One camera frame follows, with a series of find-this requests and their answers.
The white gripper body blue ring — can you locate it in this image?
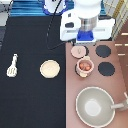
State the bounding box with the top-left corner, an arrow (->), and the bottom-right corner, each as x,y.
60,9 -> 115,46

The pink pot lid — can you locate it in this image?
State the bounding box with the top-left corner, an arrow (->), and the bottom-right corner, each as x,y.
71,46 -> 86,58

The cream round plate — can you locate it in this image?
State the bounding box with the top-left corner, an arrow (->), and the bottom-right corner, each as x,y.
40,60 -> 60,78

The cream slotted spatula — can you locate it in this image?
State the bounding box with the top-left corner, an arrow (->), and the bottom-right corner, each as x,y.
6,54 -> 18,77

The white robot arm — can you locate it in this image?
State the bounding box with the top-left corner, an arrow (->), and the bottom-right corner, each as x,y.
44,0 -> 115,45

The black burner top left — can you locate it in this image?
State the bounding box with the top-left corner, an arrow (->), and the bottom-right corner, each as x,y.
81,46 -> 89,56

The black burner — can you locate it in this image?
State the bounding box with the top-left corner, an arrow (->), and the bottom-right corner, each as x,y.
81,46 -> 89,56
96,45 -> 111,58
98,62 -> 115,76

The black burner top right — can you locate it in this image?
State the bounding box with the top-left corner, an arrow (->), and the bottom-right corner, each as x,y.
96,45 -> 111,58

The pink stove top board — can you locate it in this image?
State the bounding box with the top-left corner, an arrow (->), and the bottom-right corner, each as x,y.
66,41 -> 126,128

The black burner bottom right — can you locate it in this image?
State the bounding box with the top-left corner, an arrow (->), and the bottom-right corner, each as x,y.
98,62 -> 115,76

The black table mat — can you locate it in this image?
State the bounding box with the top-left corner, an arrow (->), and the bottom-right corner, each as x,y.
0,16 -> 66,128

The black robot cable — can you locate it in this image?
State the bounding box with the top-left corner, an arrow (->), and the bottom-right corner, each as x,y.
45,0 -> 68,52

